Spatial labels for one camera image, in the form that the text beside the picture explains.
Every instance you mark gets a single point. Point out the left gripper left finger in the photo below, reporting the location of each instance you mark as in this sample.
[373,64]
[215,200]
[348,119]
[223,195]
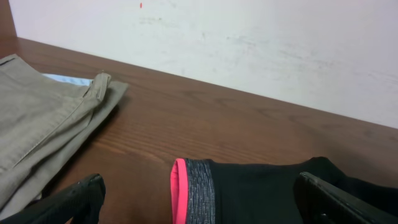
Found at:
[78,203]

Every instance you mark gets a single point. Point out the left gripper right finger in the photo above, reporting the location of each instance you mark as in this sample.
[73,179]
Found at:
[320,202]

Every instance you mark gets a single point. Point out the black leggings with red waistband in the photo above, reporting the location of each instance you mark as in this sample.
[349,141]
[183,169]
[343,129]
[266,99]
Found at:
[204,191]

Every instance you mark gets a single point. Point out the folded khaki pants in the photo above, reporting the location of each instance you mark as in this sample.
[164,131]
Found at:
[43,124]

